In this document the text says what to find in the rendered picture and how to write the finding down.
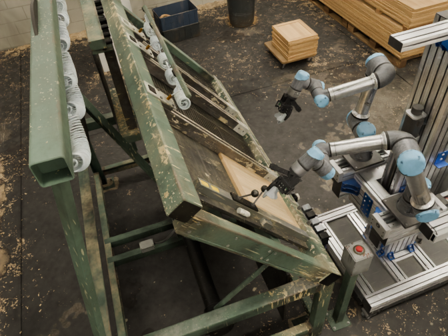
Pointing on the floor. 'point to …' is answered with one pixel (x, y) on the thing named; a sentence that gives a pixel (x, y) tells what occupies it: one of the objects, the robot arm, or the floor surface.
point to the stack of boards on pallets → (383, 21)
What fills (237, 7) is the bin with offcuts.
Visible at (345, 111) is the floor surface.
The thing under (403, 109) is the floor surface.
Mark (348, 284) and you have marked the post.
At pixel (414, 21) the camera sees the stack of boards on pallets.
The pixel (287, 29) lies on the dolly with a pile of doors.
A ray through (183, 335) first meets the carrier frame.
